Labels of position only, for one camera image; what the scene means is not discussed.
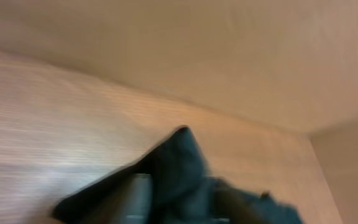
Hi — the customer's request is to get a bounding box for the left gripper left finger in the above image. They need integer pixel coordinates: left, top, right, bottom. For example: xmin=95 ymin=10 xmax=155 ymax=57
xmin=110 ymin=174 xmax=152 ymax=224

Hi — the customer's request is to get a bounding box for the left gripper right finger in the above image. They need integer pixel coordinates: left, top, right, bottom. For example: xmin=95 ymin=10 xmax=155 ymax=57
xmin=210 ymin=179 xmax=260 ymax=224

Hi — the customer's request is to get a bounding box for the black t-shirt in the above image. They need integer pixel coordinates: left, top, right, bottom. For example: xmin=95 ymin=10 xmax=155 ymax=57
xmin=51 ymin=126 xmax=302 ymax=224

